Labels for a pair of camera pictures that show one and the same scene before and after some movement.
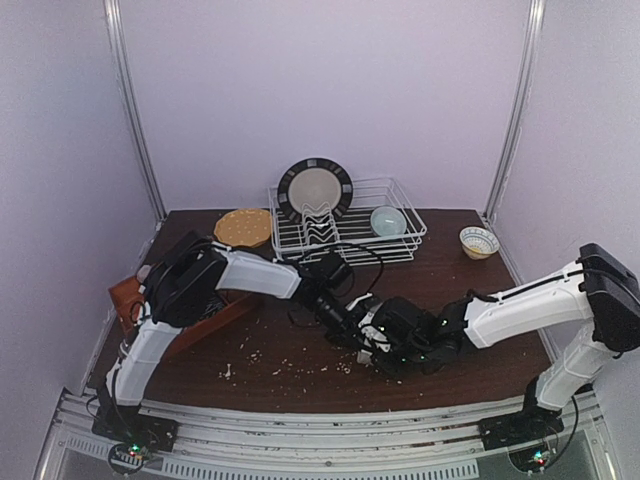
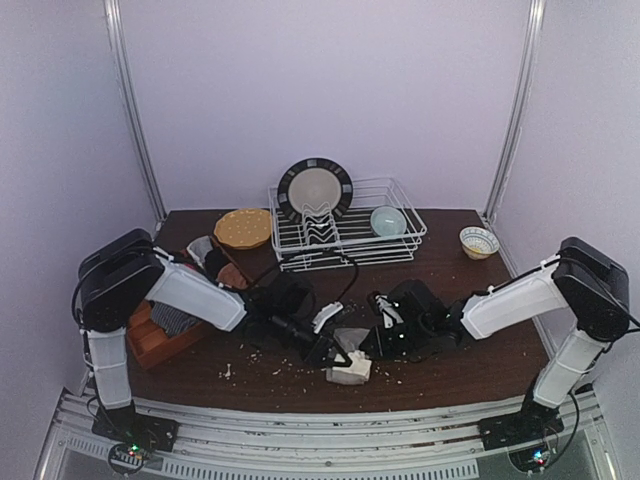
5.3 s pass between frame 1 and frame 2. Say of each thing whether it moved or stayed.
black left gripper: moved
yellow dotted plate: stayed
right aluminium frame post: stayed
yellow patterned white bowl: stayed
